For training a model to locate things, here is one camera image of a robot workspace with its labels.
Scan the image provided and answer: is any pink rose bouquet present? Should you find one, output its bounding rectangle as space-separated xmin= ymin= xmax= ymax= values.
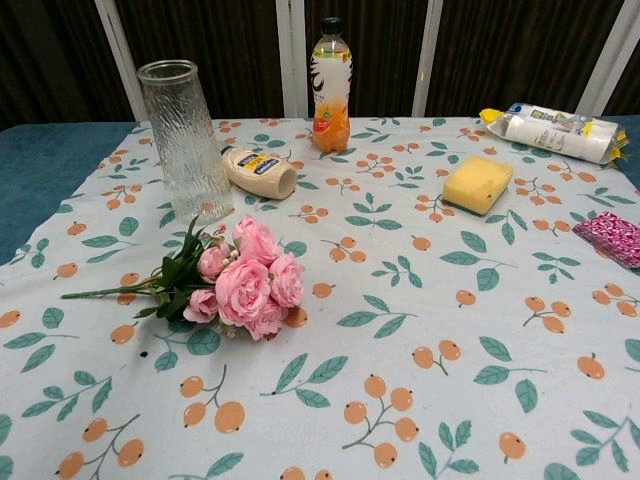
xmin=60 ymin=214 xmax=307 ymax=343

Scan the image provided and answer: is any clear textured glass vase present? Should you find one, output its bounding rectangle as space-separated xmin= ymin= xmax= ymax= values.
xmin=136 ymin=59 xmax=236 ymax=226

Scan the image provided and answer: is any fruit leaf print tablecloth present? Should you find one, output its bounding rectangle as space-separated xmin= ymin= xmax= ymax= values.
xmin=0 ymin=116 xmax=640 ymax=480

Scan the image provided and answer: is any cream mayonnaise squeeze bottle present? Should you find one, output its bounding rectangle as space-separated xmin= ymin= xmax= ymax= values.
xmin=220 ymin=147 xmax=298 ymax=201

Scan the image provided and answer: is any orange drink plastic bottle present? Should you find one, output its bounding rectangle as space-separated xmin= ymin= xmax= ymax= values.
xmin=311 ymin=16 xmax=353 ymax=154

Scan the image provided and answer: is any yellow green kitchen sponge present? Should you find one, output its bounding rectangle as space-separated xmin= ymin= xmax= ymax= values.
xmin=442 ymin=154 xmax=516 ymax=219

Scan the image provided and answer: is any white yellow plastic package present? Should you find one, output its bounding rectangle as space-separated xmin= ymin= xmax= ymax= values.
xmin=478 ymin=102 xmax=627 ymax=166

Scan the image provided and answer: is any teal table mat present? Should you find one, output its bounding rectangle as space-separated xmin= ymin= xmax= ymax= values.
xmin=0 ymin=121 xmax=138 ymax=268

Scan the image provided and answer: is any pink patterned scrub pad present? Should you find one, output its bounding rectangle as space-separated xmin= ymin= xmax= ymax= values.
xmin=571 ymin=210 xmax=640 ymax=271

